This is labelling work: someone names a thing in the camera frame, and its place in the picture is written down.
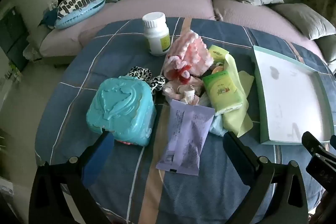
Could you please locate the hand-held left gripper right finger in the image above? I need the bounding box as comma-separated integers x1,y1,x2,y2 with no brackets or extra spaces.
223,132,309,224

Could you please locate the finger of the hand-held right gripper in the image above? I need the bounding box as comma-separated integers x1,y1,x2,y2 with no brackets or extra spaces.
301,131,332,159

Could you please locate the white pill bottle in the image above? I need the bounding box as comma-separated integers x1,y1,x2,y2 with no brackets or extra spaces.
142,12,171,56

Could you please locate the blue inflatable cushion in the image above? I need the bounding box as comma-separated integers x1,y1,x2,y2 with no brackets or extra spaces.
54,0,105,29

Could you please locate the orange wrapped snack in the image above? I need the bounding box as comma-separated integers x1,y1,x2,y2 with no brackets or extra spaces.
210,63,226,75

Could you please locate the green tissue pack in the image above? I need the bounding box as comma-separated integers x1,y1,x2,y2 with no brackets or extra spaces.
208,45,230,62
202,70,243,116

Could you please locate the blue plaid blanket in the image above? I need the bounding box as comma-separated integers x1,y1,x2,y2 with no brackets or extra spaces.
35,17,334,224

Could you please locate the pink red fuzzy hair tie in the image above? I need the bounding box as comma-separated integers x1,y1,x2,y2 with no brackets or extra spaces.
164,55,193,83

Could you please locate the yellow-green cloth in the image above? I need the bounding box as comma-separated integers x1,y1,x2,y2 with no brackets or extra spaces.
223,53,255,138

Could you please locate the light blue face mask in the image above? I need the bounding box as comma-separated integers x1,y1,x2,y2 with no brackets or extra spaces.
199,97,229,136

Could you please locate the dark cabinet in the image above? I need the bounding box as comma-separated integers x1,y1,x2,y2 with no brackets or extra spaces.
0,6,29,69

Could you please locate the green white tray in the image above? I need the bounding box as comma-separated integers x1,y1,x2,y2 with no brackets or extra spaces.
249,46,335,146

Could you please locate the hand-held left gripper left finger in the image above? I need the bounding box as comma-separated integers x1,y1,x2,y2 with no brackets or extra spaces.
29,130,116,224

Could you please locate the purple packet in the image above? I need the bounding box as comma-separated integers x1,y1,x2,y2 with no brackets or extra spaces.
156,99,215,176

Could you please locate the leopard print scrunchie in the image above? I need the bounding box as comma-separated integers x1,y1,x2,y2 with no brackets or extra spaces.
125,66,166,94

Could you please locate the pink floral cloth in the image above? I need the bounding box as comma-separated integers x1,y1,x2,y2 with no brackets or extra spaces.
162,76,208,106

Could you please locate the teal plastic box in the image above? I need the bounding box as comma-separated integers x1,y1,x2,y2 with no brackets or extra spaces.
86,76,157,147

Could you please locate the pink white wavy cloth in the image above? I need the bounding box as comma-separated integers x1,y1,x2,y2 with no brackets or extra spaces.
165,30,214,77

